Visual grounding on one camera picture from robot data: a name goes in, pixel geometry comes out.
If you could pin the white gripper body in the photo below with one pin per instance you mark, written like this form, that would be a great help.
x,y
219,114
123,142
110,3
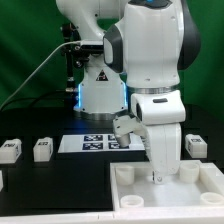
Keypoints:
x,y
162,142

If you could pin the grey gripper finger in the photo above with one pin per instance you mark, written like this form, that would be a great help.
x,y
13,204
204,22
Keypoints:
x,y
158,177
124,140

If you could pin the white square tabletop tray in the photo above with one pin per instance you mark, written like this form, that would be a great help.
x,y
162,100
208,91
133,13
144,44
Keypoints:
x,y
195,184

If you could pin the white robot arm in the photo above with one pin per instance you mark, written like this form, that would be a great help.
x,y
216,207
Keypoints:
x,y
150,41

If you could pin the white sheet with markers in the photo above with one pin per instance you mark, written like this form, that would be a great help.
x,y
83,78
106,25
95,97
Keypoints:
x,y
96,143

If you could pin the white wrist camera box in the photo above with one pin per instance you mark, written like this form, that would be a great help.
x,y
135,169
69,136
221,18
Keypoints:
x,y
156,109

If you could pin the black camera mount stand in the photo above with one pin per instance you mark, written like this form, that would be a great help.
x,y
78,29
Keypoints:
x,y
74,59

